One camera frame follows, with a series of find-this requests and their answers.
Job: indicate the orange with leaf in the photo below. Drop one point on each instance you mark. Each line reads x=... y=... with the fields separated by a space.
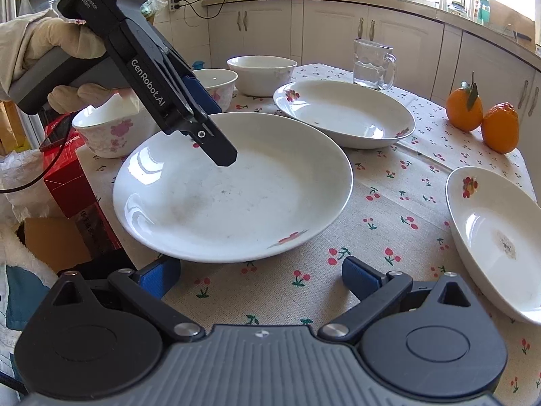
x=463 y=112

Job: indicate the large white plate pink flower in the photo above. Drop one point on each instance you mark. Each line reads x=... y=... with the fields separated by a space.
x=236 y=207

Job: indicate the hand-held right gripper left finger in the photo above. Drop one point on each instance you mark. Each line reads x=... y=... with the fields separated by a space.
x=158 y=279

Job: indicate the white plate two flower prints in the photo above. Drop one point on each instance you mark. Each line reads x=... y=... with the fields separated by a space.
x=338 y=114

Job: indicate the small white bowl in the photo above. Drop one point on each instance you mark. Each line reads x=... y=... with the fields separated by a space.
x=222 y=89

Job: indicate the person's left hand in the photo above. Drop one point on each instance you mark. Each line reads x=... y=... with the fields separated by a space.
x=42 y=29

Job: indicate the glass jar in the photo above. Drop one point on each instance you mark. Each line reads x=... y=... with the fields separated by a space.
x=458 y=8

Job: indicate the teal container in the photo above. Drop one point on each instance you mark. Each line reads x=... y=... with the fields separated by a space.
x=484 y=8

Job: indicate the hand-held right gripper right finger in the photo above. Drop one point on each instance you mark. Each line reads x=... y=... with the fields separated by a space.
x=359 y=277

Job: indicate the teal bottle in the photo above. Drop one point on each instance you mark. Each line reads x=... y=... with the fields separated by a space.
x=198 y=65

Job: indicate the orange without leaf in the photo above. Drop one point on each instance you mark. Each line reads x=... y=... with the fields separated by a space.
x=501 y=129

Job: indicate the cardboard box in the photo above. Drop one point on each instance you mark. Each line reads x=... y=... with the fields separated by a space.
x=50 y=241

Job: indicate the row of white cabinet doors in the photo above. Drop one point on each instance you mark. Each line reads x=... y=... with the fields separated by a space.
x=329 y=29

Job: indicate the glass mug with water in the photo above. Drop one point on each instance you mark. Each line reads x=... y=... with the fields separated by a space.
x=367 y=74

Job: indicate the teal cloth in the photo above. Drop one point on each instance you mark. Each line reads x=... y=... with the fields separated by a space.
x=27 y=296

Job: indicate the red box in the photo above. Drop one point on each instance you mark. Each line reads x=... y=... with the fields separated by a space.
x=63 y=182

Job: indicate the white fluffy cloth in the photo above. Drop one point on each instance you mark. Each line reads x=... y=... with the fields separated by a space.
x=21 y=249

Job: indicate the wide white bowl faint print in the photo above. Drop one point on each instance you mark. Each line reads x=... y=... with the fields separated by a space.
x=262 y=78

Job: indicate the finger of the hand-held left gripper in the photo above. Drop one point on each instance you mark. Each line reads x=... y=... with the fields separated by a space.
x=203 y=95
x=219 y=150

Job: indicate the dark phone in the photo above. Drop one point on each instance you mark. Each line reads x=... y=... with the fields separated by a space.
x=57 y=133

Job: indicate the white bowl pink flowers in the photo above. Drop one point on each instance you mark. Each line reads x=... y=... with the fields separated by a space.
x=110 y=135

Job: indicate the cherry print tablecloth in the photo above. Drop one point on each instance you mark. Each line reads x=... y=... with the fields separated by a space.
x=380 y=220

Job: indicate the white plate brown stain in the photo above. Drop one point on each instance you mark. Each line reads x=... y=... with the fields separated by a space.
x=486 y=237

